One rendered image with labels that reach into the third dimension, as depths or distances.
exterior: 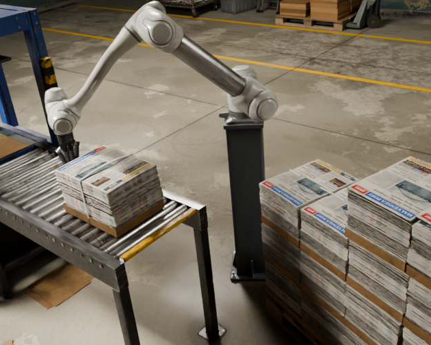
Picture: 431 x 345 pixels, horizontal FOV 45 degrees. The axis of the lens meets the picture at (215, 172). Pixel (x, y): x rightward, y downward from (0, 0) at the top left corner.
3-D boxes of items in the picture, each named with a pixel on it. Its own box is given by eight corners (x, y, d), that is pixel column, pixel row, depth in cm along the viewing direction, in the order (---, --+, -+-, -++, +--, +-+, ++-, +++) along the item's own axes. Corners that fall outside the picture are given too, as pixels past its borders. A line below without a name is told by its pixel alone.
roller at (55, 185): (94, 174, 287) (92, 166, 285) (18, 215, 257) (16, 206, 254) (88, 172, 290) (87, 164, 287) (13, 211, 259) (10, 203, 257)
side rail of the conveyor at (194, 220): (209, 226, 247) (206, 204, 241) (201, 231, 243) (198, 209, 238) (45, 158, 326) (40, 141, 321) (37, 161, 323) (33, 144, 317)
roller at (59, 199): (109, 181, 279) (108, 172, 277) (33, 223, 249) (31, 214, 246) (103, 178, 282) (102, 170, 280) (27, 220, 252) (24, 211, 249)
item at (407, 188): (410, 157, 211) (411, 155, 210) (477, 184, 189) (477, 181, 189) (345, 188, 194) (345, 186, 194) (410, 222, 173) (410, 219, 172)
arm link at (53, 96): (48, 119, 243) (50, 129, 232) (40, 87, 236) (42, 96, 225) (72, 114, 246) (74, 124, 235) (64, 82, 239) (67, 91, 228)
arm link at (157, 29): (271, 90, 263) (291, 105, 244) (252, 117, 265) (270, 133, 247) (147, -3, 223) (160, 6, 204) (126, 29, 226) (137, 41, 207)
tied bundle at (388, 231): (408, 202, 223) (412, 155, 212) (471, 234, 201) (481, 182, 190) (343, 237, 206) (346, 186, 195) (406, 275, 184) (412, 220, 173)
